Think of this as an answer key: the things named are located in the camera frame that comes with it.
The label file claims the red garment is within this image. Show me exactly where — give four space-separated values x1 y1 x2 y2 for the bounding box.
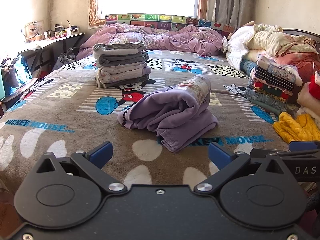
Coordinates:
308 71 320 93

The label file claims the blue bag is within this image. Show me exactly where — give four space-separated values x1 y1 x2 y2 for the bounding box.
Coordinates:
5 54 32 90

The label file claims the teal plastic bin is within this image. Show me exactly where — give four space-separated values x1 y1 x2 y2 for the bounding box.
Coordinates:
0 67 6 100

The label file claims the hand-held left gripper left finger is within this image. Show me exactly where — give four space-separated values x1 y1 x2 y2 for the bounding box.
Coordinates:
36 141 128 196

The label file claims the white quilt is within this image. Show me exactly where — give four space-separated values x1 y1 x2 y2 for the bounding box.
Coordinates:
225 24 284 72

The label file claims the purple quilt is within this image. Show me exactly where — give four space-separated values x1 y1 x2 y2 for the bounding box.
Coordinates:
76 23 224 60

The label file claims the purple sweater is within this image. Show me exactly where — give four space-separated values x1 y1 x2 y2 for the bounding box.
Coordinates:
117 74 218 153

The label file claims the cartoon printed brown blanket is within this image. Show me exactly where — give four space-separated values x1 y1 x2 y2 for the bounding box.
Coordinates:
0 47 298 193

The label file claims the row of small desk items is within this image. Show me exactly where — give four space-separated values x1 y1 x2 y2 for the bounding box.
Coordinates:
45 22 80 40

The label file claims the stack of colourful folded clothes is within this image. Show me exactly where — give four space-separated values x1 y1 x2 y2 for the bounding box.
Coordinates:
244 55 304 112

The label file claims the dark wooden footboard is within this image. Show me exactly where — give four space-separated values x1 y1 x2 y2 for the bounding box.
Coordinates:
0 78 38 117

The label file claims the blue folded cloth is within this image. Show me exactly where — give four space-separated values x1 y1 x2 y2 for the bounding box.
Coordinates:
239 59 258 77

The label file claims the stack of folded grey clothes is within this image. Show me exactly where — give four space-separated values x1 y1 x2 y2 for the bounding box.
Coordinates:
92 41 152 89

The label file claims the pink blanket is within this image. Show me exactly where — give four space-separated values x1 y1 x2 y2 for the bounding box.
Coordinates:
275 51 320 80

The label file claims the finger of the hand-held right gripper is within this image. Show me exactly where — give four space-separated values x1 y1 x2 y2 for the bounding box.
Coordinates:
289 141 320 152
251 148 320 160

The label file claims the desk lamp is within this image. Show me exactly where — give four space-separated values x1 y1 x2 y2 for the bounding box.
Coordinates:
21 20 45 43

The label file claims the dark cloth heap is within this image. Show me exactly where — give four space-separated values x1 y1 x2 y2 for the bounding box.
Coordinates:
52 47 77 71

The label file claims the grey brown curtain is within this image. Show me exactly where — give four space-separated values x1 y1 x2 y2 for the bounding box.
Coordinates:
197 0 257 27

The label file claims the colourful alphabet foam mat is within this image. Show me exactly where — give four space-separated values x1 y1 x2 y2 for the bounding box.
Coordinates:
105 13 235 37

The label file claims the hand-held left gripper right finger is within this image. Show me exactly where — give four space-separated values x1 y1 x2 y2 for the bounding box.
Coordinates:
194 142 284 195

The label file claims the dark wooden headboard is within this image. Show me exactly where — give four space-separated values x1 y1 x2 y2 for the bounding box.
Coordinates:
282 28 320 47

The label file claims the dark desk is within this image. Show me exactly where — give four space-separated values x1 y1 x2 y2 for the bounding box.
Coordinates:
17 32 86 78

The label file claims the yellow knit sweater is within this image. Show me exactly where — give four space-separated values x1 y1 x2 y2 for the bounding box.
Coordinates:
272 112 320 144

